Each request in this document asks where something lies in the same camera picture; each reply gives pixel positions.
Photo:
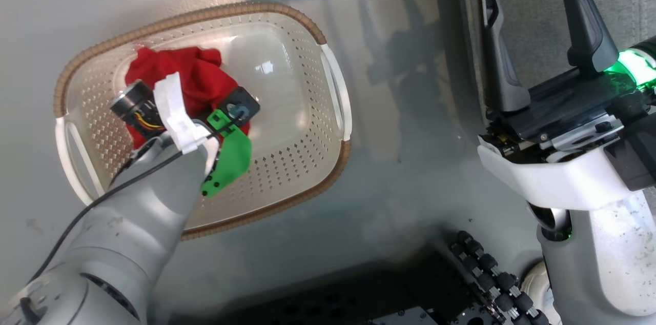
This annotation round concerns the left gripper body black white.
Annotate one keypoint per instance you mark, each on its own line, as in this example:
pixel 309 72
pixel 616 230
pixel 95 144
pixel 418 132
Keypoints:
pixel 130 102

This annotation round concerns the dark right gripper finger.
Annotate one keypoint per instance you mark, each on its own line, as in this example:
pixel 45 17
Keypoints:
pixel 587 33
pixel 502 74

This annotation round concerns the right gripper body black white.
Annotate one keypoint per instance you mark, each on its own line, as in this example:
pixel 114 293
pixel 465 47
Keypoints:
pixel 569 109

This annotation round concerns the red garment with white stripes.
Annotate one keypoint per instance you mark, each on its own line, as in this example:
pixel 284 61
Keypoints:
pixel 195 74

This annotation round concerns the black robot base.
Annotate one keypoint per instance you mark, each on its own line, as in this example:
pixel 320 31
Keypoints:
pixel 359 294

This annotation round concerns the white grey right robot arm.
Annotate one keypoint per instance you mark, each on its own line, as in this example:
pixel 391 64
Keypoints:
pixel 615 263

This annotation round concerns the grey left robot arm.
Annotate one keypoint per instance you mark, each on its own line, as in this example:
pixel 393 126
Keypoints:
pixel 128 232

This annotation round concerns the grey fabric sofa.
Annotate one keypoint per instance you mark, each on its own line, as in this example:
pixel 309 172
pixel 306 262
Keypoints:
pixel 533 7

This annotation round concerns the white laundry basket brown rim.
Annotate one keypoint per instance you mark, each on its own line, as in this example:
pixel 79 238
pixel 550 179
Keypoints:
pixel 287 84

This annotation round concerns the black roller omni wheel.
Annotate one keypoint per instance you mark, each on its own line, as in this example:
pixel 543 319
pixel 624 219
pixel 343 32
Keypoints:
pixel 492 268

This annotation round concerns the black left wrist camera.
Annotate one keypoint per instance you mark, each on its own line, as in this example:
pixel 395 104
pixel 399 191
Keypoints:
pixel 246 99

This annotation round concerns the green left wrist camera mount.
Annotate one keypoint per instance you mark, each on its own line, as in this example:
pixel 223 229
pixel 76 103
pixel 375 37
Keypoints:
pixel 233 158

